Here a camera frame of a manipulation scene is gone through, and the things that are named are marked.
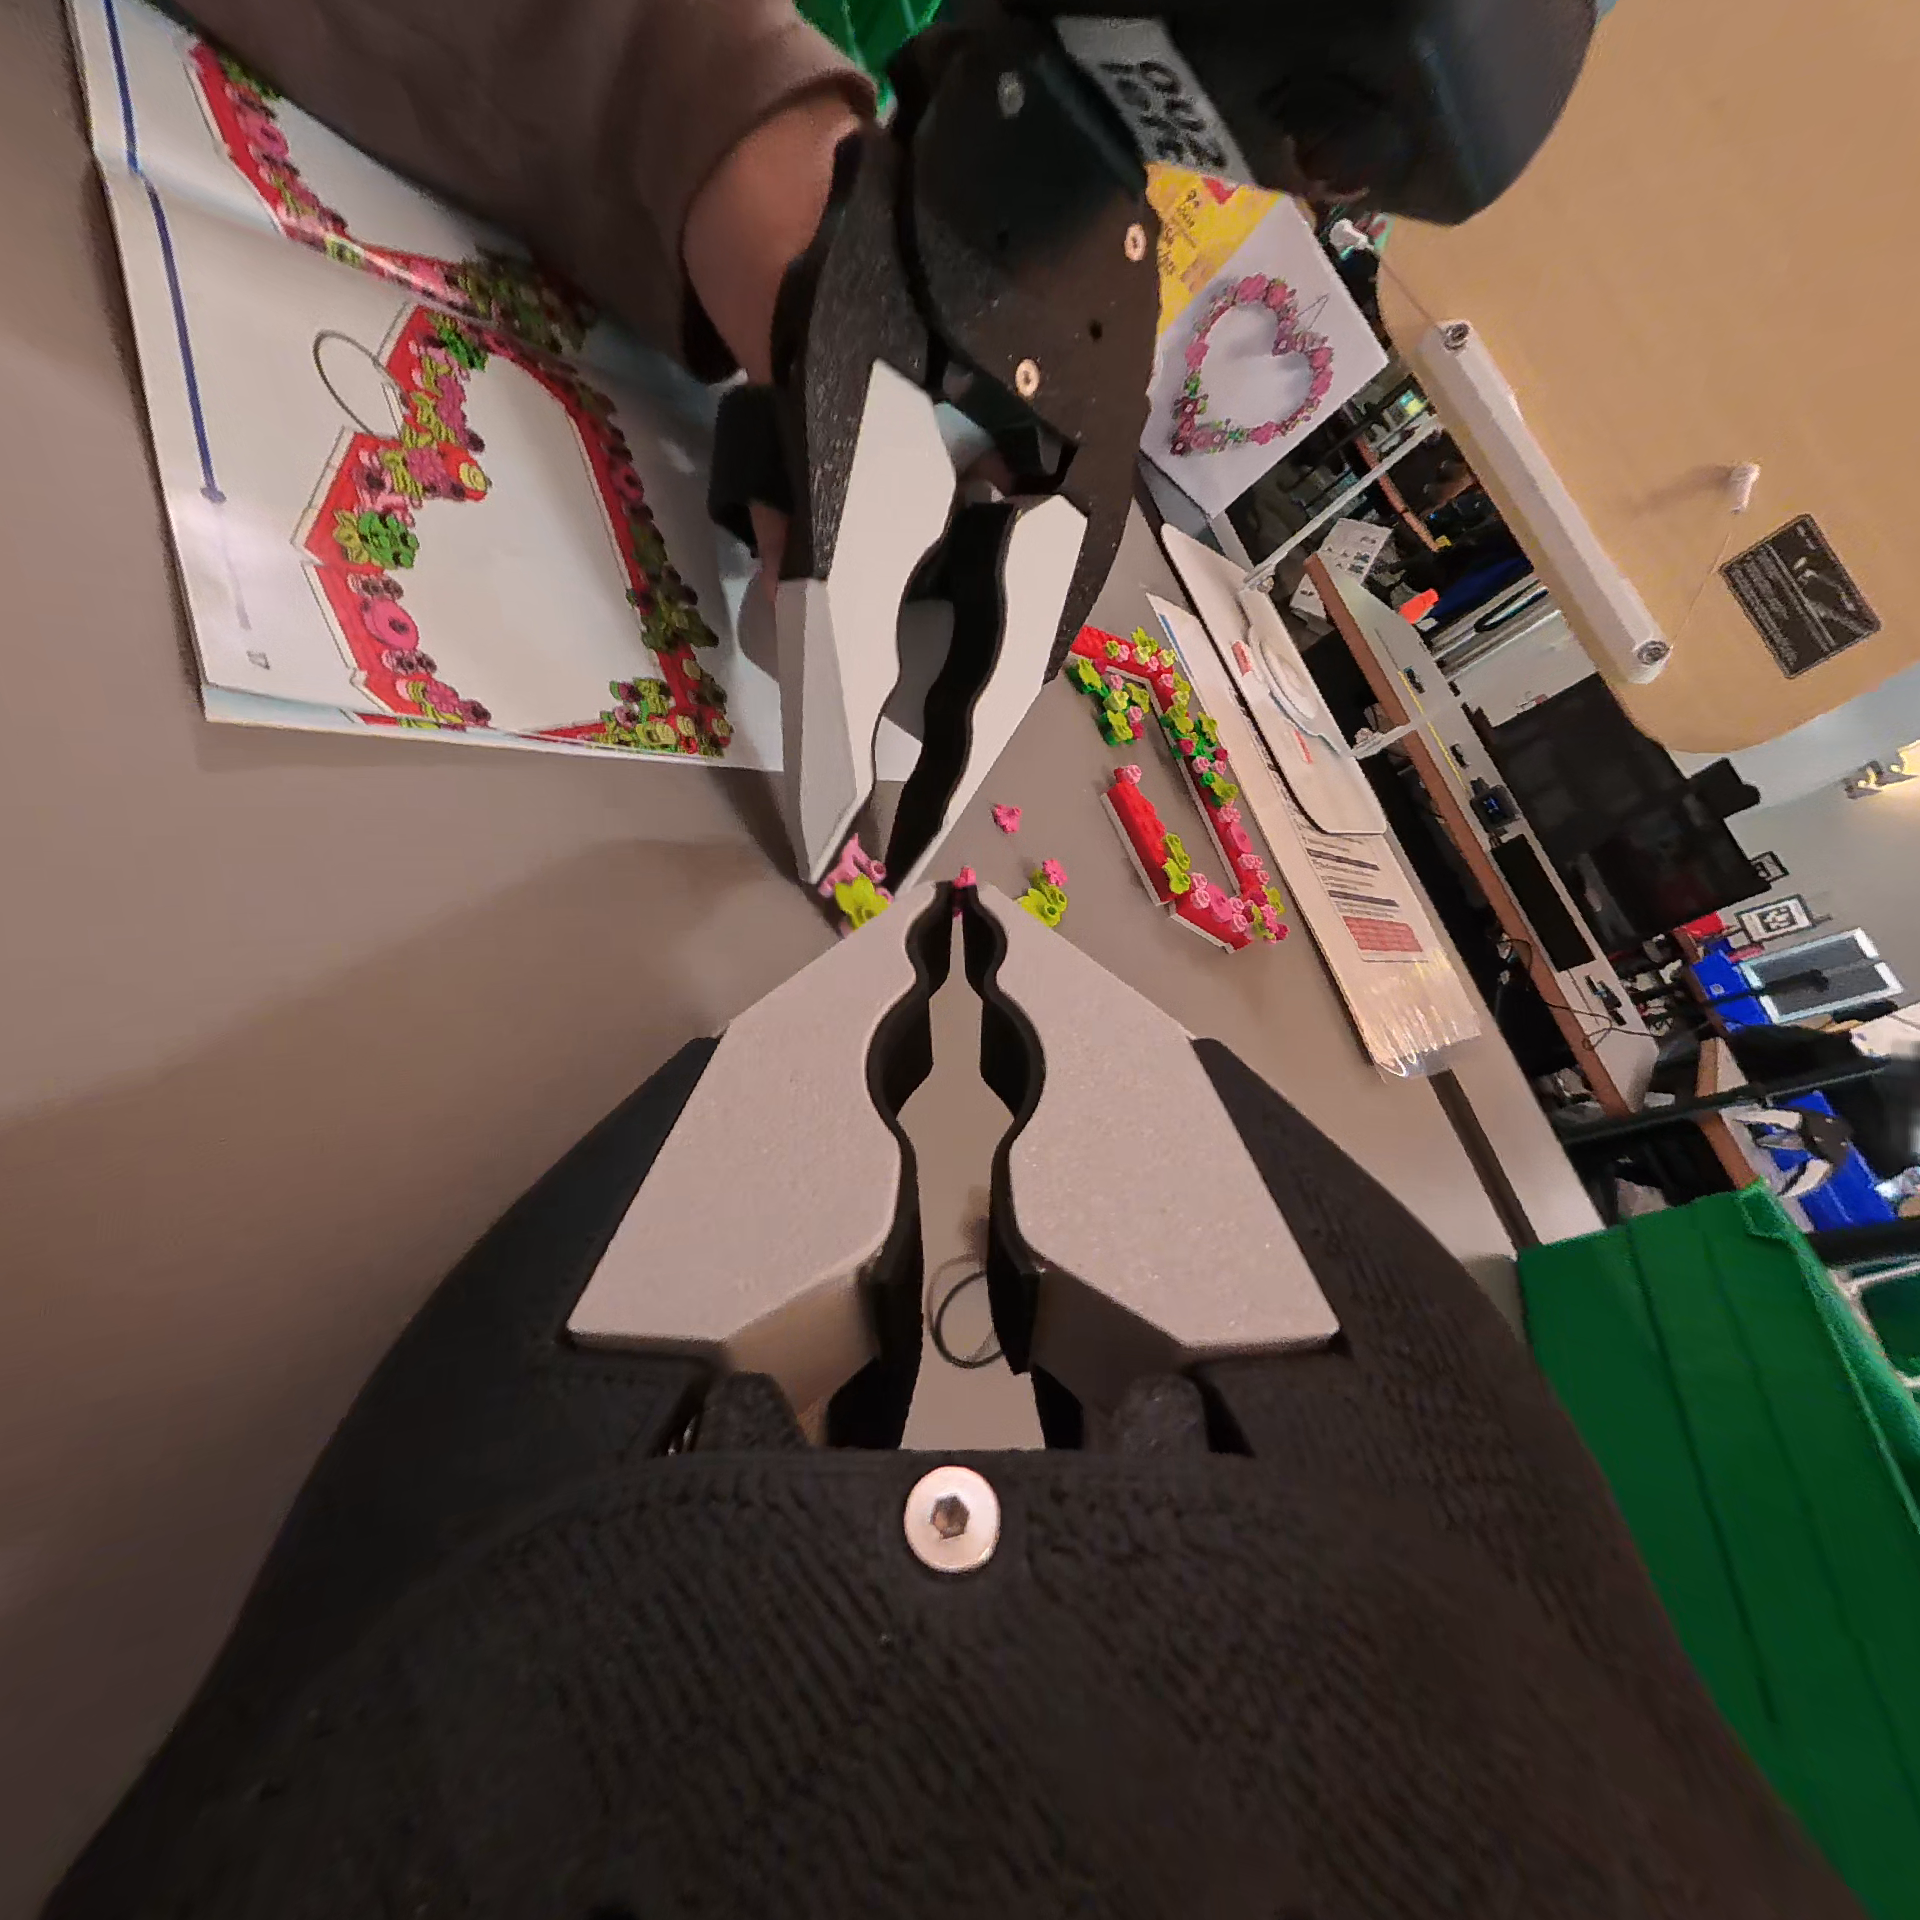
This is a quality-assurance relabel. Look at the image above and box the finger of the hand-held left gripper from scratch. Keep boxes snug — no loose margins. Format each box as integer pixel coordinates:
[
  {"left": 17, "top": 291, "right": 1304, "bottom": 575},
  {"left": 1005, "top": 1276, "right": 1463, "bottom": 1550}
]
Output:
[
  {"left": 768, "top": 360, "right": 970, "bottom": 890},
  {"left": 882, "top": 491, "right": 1096, "bottom": 894}
]

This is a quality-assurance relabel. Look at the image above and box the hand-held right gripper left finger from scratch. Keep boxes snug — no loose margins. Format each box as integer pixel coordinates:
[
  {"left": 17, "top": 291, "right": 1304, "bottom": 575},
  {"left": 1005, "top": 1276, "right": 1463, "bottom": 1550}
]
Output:
[{"left": 565, "top": 880, "right": 966, "bottom": 1450}]

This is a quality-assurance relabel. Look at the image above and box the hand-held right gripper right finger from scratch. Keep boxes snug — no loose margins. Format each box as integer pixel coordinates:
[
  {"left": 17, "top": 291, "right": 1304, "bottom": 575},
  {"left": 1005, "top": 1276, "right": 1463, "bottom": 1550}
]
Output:
[{"left": 970, "top": 880, "right": 1344, "bottom": 1450}]

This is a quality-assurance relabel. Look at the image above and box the pink green lego flower cluster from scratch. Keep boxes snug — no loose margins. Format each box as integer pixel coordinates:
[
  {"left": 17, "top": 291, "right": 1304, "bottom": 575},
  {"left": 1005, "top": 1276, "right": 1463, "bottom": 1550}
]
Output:
[{"left": 815, "top": 836, "right": 896, "bottom": 935}]

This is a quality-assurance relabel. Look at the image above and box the person's left forearm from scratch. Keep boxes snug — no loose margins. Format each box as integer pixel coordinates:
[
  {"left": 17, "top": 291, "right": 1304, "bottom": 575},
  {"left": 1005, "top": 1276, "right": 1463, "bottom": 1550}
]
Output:
[{"left": 143, "top": 0, "right": 880, "bottom": 368}]

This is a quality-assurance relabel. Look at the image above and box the yellow lego set box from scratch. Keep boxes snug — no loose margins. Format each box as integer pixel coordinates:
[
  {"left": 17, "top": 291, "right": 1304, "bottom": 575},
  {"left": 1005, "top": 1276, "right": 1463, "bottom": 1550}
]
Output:
[{"left": 1141, "top": 166, "right": 1390, "bottom": 520}]

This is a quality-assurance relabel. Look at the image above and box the lego instruction booklet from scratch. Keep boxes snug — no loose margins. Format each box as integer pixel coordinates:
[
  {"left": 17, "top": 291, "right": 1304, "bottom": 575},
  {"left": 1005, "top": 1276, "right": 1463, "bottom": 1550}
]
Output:
[{"left": 61, "top": 0, "right": 790, "bottom": 775}]

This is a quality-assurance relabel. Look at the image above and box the person's left hand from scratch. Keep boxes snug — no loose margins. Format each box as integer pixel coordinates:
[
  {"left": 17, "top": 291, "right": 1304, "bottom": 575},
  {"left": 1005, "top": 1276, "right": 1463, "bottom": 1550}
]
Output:
[{"left": 681, "top": 72, "right": 880, "bottom": 386}]

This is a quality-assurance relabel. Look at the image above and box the thin black elastic loop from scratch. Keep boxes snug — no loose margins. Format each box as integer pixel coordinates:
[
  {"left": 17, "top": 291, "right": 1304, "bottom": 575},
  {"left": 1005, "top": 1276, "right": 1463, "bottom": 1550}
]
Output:
[{"left": 929, "top": 1258, "right": 1005, "bottom": 1369}]

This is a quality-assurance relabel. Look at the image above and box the green plastic bin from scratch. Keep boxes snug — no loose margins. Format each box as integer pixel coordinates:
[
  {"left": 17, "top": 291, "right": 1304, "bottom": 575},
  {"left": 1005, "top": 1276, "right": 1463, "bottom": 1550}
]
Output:
[
  {"left": 791, "top": 0, "right": 944, "bottom": 119},
  {"left": 1515, "top": 1183, "right": 1920, "bottom": 1920}
]

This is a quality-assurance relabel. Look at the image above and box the printed sheet in plastic sleeve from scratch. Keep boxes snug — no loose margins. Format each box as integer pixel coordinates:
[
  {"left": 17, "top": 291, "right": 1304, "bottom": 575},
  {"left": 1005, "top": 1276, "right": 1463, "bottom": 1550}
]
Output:
[{"left": 1143, "top": 590, "right": 1483, "bottom": 1081}]

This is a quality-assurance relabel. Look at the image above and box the white rounded card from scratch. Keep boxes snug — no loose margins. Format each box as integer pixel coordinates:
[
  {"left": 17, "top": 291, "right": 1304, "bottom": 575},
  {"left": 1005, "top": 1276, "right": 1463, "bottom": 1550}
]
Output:
[{"left": 1159, "top": 522, "right": 1390, "bottom": 840}]

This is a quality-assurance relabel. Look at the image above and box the long wooden edged desk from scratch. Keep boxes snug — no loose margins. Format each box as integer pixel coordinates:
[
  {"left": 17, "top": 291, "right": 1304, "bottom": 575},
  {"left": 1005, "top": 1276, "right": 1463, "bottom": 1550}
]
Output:
[{"left": 1304, "top": 547, "right": 1759, "bottom": 1186}]

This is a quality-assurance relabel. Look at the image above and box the black metal bar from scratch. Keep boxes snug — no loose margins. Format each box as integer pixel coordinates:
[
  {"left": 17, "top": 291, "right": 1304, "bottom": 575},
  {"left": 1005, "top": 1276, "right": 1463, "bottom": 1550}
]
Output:
[{"left": 1559, "top": 1050, "right": 1896, "bottom": 1150}]

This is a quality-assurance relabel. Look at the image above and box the blue storage bin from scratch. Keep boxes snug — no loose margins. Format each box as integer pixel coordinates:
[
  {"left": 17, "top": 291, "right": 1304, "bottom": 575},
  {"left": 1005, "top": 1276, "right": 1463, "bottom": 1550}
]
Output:
[{"left": 1679, "top": 937, "right": 1771, "bottom": 1039}]

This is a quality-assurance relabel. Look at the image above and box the black monitor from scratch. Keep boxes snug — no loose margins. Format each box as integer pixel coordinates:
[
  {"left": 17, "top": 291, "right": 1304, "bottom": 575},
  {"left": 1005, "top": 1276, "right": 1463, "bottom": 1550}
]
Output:
[{"left": 1494, "top": 675, "right": 1771, "bottom": 977}]

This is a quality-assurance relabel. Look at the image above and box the white framed screen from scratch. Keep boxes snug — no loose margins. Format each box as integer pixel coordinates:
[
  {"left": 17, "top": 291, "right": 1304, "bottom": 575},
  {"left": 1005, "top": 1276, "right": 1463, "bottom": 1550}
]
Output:
[{"left": 1726, "top": 929, "right": 1906, "bottom": 1024}]

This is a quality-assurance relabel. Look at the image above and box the plywood chair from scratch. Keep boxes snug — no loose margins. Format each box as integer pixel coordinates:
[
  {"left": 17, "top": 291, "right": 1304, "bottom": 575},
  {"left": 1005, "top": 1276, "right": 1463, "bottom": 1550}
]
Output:
[{"left": 1246, "top": 0, "right": 1920, "bottom": 760}]

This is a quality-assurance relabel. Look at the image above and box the red flowered lego heart frame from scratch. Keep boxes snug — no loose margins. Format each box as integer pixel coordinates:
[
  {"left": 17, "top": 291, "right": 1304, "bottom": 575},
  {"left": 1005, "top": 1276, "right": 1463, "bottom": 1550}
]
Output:
[{"left": 1069, "top": 622, "right": 1297, "bottom": 953}]

